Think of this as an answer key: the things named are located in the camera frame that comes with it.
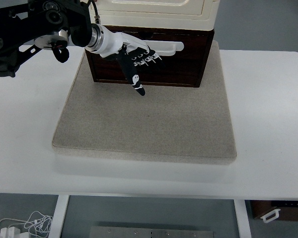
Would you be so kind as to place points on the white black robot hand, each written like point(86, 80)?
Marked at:
point(131, 60)

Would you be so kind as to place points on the dark wooden drawer white handle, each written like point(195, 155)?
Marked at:
point(184, 53)

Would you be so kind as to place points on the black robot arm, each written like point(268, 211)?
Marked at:
point(25, 29)

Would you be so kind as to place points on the dark wooden drawer housing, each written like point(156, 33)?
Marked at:
point(107, 70)

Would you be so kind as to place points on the cream plastic cabinet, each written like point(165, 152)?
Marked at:
point(164, 14)

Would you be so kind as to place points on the beige foam mat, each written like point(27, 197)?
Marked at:
point(167, 124)

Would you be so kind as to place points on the white table leg right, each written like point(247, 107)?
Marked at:
point(242, 219)

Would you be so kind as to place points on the white table leg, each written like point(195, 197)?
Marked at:
point(59, 216)
point(242, 219)

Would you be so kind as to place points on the white table leg left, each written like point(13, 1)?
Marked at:
point(59, 216)

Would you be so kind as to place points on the white charger adapter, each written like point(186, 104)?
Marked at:
point(11, 232)

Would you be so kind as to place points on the brown box white handle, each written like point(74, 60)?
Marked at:
point(269, 210)

